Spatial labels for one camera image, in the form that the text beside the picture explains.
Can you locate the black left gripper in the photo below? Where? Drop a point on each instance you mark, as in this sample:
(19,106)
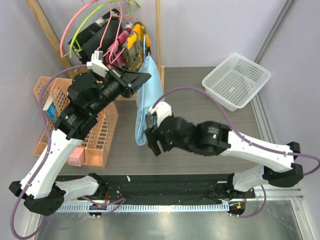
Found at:
(126,79)

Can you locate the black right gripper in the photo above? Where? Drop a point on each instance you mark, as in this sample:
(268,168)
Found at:
(153,135)

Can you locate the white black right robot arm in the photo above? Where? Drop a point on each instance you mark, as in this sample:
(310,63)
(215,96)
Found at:
(275,163)

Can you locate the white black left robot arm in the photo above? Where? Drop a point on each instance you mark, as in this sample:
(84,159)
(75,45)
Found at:
(41,192)

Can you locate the pink camouflage trousers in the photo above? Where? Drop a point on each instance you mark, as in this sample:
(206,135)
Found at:
(114,52)

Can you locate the yellow camouflage trousers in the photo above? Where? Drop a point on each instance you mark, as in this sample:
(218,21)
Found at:
(136,47)

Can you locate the black garment on hanger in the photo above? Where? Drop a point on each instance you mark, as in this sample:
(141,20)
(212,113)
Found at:
(89,39)

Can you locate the pink plastic hanger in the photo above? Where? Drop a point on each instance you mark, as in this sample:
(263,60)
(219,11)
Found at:
(74,11)

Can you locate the green plastic hanger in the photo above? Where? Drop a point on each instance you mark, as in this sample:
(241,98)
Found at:
(69,54)

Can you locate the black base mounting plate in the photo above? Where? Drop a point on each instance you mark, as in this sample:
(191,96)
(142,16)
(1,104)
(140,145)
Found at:
(169,187)

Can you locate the orange plastic file organizer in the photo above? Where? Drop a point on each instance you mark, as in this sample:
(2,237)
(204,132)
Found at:
(97,143)

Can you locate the white plastic mesh basket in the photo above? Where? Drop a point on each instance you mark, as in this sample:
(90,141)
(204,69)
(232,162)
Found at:
(235,81)

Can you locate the blue white book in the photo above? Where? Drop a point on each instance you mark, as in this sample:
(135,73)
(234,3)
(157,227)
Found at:
(51,111)

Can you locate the pink cube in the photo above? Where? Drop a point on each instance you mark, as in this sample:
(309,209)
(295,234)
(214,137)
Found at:
(77,157)

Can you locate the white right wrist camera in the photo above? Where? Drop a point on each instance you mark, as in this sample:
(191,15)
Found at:
(162,110)

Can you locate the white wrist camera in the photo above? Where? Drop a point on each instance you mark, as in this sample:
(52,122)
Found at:
(96,64)
(162,110)

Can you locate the pink wire hanger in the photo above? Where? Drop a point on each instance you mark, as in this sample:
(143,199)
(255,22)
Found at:
(120,28)

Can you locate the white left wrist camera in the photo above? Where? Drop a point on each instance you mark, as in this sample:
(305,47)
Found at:
(96,64)

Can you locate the white slotted cable duct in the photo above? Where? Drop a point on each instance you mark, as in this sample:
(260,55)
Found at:
(86,207)

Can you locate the aluminium rail profile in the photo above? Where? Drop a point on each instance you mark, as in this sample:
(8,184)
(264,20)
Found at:
(283,194)

